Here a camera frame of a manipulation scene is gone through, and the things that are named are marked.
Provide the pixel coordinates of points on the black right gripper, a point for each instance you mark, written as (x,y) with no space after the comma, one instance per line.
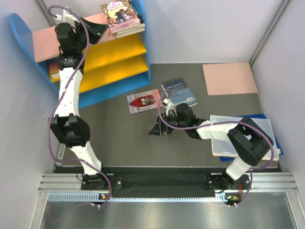
(158,130)

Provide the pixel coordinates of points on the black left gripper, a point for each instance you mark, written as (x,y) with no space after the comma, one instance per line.
(97,29)

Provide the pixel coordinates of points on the orange lantern cover paperback book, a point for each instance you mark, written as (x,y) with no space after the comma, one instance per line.
(130,32)

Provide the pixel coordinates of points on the pink purple paperback book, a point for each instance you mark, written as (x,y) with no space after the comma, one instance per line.
(120,15)

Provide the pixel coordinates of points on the dark blue paperback book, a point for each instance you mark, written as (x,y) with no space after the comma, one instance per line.
(179,92)

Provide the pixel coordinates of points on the blue treehouse paperback book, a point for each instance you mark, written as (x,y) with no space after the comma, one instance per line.
(128,28)

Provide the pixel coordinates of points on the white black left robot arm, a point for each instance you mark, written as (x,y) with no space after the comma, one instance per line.
(74,36)

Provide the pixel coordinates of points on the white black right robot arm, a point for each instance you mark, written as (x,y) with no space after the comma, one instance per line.
(202,129)

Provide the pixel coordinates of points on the red pink picture book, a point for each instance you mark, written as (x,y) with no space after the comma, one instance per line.
(144,101)

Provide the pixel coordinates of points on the blue pink yellow bookshelf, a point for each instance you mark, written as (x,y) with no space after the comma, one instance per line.
(113,67)

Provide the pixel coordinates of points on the book on shelf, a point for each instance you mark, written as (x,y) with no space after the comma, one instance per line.
(53,70)

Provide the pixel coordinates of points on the clear white file folder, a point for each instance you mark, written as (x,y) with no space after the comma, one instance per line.
(251,138)

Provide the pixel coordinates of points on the pink board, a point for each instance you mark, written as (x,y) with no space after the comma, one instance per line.
(229,78)

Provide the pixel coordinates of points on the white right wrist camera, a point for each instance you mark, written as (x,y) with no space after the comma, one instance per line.
(170,108)

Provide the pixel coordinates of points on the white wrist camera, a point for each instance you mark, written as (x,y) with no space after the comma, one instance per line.
(170,108)
(65,15)

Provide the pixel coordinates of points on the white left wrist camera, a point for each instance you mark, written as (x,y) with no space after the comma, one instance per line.
(65,15)

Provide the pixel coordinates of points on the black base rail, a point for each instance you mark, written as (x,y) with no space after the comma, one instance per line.
(152,182)

